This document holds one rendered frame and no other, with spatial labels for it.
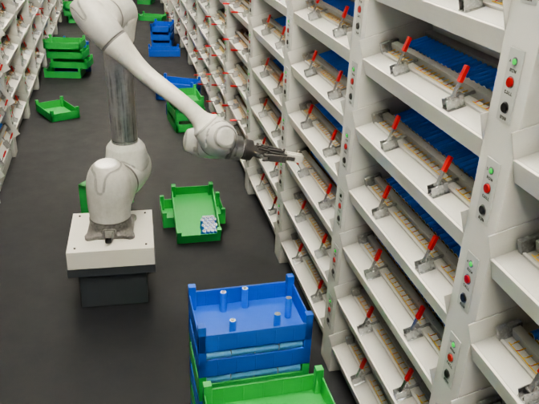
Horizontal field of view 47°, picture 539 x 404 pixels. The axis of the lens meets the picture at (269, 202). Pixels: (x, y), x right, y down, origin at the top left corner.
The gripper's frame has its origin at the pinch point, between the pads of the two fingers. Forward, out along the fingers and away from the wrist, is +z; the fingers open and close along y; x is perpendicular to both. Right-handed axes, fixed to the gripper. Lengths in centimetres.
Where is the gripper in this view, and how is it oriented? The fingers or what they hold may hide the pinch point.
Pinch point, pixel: (293, 157)
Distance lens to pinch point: 231.3
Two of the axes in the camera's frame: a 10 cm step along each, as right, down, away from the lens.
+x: 2.5, -8.9, -3.9
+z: 9.4, 1.3, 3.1
